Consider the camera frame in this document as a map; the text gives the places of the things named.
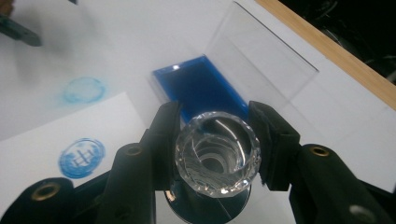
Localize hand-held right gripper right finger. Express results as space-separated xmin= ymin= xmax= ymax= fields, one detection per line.
xmin=247 ymin=100 xmax=395 ymax=224

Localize large white table cover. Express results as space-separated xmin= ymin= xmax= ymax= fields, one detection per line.
xmin=0 ymin=0 xmax=396 ymax=224

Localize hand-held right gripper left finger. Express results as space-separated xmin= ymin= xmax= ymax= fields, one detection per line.
xmin=96 ymin=101 xmax=183 ymax=224

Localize white paper sheet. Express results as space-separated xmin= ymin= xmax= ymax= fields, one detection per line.
xmin=0 ymin=91 xmax=148 ymax=218

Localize blue ink pad clear case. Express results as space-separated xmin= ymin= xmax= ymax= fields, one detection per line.
xmin=148 ymin=1 xmax=320 ymax=125

